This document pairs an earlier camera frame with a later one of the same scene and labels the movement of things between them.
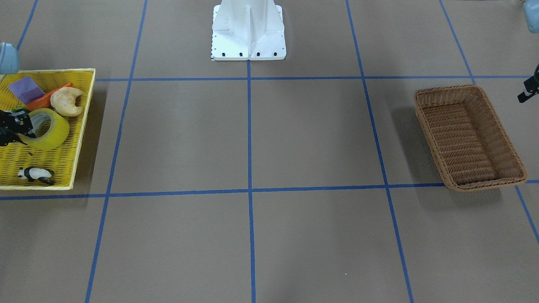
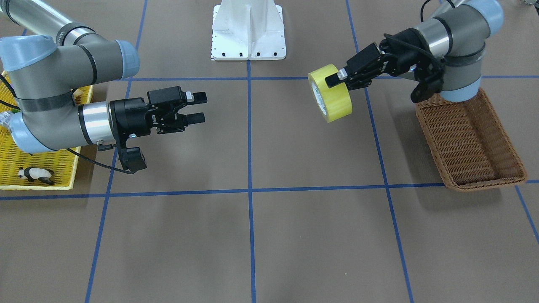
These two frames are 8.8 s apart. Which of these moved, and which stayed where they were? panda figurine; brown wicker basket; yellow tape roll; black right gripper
Moved: yellow tape roll; black right gripper
Stayed: brown wicker basket; panda figurine
